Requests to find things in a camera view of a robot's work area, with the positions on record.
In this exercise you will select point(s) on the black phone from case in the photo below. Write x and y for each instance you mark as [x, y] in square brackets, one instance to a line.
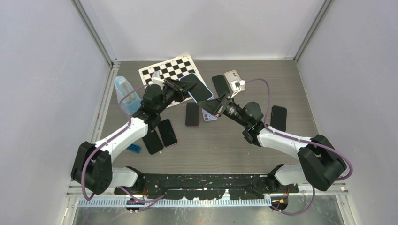
[221, 85]

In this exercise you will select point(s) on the lilac cased phone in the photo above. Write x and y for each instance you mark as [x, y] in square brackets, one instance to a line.
[207, 116]

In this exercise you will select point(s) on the dark phone from lilac case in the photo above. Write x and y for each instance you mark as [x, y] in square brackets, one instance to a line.
[192, 115]

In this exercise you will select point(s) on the purple edged phone from case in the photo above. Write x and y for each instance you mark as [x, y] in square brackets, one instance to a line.
[167, 133]

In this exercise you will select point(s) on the light blue cased phone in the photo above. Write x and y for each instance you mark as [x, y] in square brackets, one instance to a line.
[200, 92]

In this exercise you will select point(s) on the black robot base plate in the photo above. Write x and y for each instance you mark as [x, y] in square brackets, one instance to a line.
[206, 186]

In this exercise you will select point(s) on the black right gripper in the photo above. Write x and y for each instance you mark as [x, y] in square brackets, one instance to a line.
[215, 107]

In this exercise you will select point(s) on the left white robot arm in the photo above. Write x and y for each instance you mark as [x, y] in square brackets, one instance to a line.
[93, 165]

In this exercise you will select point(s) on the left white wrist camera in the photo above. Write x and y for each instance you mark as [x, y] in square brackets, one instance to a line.
[156, 79]

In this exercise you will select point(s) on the black white chessboard mat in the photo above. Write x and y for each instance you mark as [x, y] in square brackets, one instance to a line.
[174, 68]

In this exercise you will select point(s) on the blue toy brick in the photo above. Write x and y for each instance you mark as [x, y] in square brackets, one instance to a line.
[134, 148]

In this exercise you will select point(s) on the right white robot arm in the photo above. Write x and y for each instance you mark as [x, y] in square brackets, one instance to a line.
[319, 164]

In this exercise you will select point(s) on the beige phone case with ring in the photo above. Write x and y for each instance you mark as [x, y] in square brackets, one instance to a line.
[231, 76]

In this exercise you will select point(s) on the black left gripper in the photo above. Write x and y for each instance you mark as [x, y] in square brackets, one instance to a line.
[185, 86]

